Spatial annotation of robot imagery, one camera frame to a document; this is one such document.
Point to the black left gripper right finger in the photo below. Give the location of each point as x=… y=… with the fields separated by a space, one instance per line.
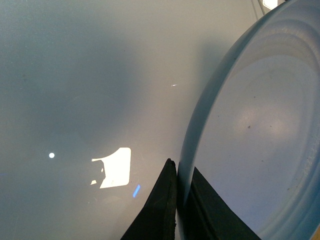
x=205 y=216

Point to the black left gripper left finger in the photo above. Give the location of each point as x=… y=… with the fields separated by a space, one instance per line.
x=157 y=218

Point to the light blue plate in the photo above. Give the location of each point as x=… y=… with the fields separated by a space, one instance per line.
x=254 y=134

